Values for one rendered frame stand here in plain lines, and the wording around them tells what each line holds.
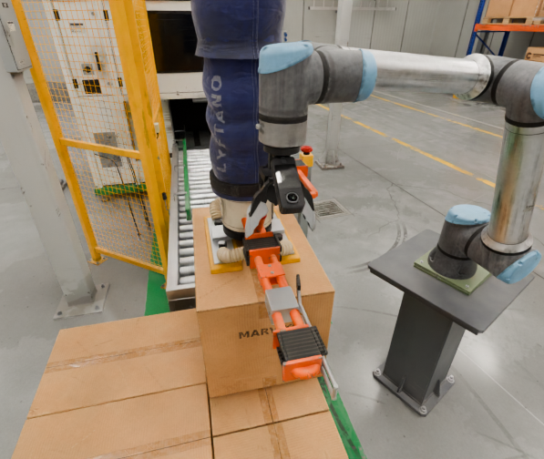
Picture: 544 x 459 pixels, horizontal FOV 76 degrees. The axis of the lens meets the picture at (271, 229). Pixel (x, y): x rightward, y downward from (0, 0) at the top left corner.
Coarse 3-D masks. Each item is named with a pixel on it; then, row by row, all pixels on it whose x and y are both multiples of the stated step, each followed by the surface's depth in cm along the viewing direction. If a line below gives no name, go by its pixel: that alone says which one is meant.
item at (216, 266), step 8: (208, 216) 134; (208, 224) 128; (216, 224) 124; (208, 232) 124; (208, 240) 119; (224, 240) 114; (232, 240) 119; (208, 248) 116; (216, 248) 115; (232, 248) 115; (216, 256) 111; (216, 264) 108; (224, 264) 108; (232, 264) 108; (240, 264) 108; (216, 272) 107
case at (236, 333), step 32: (192, 224) 133; (288, 224) 132; (224, 288) 101; (256, 288) 101; (320, 288) 102; (224, 320) 97; (256, 320) 100; (320, 320) 106; (224, 352) 104; (256, 352) 108; (224, 384) 112; (256, 384) 116
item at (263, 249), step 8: (264, 232) 98; (272, 232) 98; (248, 240) 96; (256, 240) 96; (264, 240) 96; (272, 240) 96; (248, 248) 93; (256, 248) 93; (264, 248) 91; (272, 248) 91; (280, 248) 93; (248, 256) 94; (256, 256) 91; (264, 256) 92; (280, 256) 95; (248, 264) 93
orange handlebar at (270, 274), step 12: (312, 192) 124; (264, 264) 88; (276, 264) 88; (264, 276) 84; (276, 276) 85; (264, 288) 81; (276, 312) 74; (276, 324) 72; (300, 324) 71; (300, 372) 62; (312, 372) 62
